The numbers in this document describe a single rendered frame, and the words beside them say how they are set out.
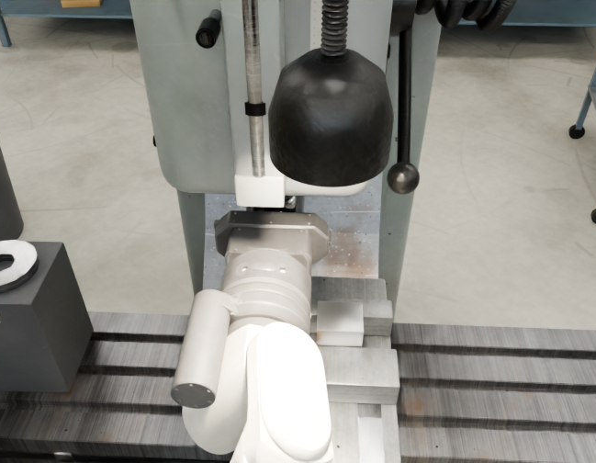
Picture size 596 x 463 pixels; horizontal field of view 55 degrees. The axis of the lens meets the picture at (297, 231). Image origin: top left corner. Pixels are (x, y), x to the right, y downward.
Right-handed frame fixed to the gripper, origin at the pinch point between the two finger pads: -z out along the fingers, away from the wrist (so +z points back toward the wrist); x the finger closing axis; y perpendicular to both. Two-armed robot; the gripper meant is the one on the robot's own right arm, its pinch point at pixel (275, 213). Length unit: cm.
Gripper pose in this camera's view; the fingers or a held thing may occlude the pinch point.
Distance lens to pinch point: 65.0
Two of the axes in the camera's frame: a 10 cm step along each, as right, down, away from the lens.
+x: -10.0, -0.3, 0.3
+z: -0.5, 6.5, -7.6
